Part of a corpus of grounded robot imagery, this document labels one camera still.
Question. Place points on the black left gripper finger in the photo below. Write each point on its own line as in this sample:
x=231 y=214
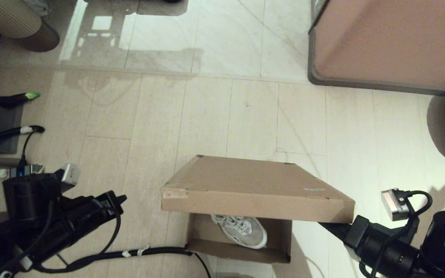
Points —
x=114 y=197
x=113 y=208

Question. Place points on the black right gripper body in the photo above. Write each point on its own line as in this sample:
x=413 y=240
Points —
x=381 y=243

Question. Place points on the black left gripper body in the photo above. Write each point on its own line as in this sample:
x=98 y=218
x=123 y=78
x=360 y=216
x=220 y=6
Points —
x=75 y=220

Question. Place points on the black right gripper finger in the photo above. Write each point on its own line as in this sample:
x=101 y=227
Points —
x=336 y=231

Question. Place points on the white mesh sneaker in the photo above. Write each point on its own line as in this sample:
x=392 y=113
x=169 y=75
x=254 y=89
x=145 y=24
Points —
x=242 y=231

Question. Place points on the brown cardboard shoe box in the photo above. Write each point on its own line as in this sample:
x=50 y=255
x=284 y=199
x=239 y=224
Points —
x=245 y=181

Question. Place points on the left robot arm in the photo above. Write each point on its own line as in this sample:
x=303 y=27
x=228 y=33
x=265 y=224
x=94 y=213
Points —
x=29 y=193

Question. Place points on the grey power inverter box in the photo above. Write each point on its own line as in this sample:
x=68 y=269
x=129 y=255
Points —
x=29 y=169

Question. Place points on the white paper wad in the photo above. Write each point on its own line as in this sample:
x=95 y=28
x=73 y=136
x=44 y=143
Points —
x=1 y=173

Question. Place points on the black green-tipped stick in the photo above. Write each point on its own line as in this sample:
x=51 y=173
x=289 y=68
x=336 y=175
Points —
x=16 y=99

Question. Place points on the pink cabinet with grey edge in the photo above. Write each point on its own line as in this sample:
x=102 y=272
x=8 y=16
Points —
x=392 y=38

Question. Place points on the grey cloth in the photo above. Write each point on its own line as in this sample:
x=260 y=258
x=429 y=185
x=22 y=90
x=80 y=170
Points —
x=37 y=6

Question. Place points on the beige ribbed round pouf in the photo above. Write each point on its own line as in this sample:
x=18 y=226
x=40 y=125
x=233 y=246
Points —
x=6 y=15

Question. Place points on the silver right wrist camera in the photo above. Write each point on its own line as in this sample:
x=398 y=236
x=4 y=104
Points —
x=395 y=204

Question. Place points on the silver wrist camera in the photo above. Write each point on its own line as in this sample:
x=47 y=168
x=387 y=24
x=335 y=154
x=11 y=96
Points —
x=70 y=175
x=395 y=204

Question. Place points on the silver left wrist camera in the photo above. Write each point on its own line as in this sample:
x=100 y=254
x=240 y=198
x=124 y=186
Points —
x=70 y=175

